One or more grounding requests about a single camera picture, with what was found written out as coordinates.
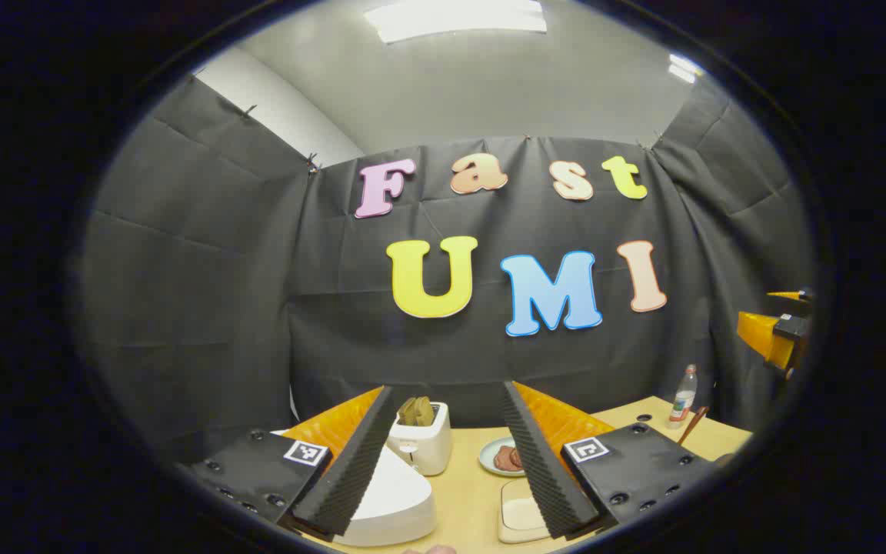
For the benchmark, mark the pale green plate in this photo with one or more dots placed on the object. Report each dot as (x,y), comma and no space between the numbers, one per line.
(487,455)

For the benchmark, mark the clear plastic water bottle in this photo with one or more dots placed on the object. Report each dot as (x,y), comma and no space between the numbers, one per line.
(683,404)

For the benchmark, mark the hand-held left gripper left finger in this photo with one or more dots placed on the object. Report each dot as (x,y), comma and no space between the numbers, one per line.
(358,469)

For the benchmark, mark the brown bread slice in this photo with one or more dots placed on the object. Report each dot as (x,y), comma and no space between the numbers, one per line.
(407,413)
(424,412)

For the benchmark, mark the white toaster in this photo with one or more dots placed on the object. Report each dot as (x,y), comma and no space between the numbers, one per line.
(428,450)

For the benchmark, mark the white rice cooker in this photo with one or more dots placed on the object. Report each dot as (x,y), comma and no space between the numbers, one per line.
(397,500)

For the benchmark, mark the small ceiling light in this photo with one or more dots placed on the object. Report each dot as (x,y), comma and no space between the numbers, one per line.
(685,68)

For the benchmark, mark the long ceiling light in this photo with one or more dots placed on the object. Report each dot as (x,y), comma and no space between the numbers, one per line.
(458,19)

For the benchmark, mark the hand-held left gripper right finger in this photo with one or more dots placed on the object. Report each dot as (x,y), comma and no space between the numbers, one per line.
(543,469)

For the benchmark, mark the black backdrop cloth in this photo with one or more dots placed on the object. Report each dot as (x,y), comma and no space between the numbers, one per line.
(258,308)

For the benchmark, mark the dark wooden spoon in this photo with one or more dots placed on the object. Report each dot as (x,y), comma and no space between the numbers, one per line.
(694,425)

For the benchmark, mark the reddish-brown meat slice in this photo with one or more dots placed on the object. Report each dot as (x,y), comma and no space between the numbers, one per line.
(516,458)
(501,459)

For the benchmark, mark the clear glass dish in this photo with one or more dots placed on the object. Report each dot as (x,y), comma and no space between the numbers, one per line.
(506,486)

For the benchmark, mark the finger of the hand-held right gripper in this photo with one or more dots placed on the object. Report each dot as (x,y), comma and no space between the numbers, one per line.
(793,295)
(762,332)

